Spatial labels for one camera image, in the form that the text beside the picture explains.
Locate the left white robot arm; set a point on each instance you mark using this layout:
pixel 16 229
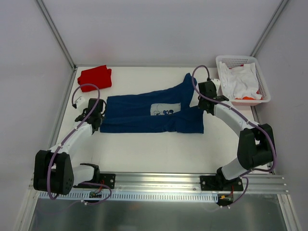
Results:
pixel 53 170

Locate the left aluminium frame post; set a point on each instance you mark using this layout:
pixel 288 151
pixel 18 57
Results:
pixel 54 30

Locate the aluminium front mounting rail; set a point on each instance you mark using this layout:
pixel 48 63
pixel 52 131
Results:
pixel 173 182

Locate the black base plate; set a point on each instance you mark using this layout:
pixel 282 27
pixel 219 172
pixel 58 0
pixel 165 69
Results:
pixel 207 183
pixel 107 179

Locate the right aluminium frame post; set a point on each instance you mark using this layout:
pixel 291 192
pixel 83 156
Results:
pixel 270 25

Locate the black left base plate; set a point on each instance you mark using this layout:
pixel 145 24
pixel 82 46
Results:
pixel 107 179

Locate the orange t-shirt in basket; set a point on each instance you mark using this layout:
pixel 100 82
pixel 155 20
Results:
pixel 249 98

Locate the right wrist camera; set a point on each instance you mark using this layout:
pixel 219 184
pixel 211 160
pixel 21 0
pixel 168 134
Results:
pixel 216 83

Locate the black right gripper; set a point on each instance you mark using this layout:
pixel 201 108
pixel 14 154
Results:
pixel 203 105

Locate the white t-shirt in basket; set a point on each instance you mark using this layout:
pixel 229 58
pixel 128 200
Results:
pixel 239 82

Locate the folded red t-shirt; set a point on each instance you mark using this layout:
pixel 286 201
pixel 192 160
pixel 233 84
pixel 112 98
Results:
pixel 99 76

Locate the white plastic laundry basket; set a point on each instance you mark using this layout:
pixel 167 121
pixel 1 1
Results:
pixel 235 61

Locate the aluminium frame post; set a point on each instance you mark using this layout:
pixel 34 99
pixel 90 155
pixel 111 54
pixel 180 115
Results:
pixel 54 30
pixel 270 25

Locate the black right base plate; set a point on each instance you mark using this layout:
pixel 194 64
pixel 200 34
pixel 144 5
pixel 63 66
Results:
pixel 207 183

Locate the blue mickey mouse t-shirt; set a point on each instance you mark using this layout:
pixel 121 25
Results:
pixel 155 112

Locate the white slotted cable duct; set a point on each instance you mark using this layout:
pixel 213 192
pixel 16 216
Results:
pixel 142 196

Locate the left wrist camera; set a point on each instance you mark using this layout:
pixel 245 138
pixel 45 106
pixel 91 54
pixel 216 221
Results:
pixel 79 103

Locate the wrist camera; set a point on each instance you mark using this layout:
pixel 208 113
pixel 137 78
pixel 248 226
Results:
pixel 79 103
pixel 216 83

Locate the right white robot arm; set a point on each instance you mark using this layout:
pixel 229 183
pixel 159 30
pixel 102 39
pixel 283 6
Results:
pixel 256 142

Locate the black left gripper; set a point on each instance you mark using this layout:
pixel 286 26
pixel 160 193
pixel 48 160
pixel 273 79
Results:
pixel 98 120

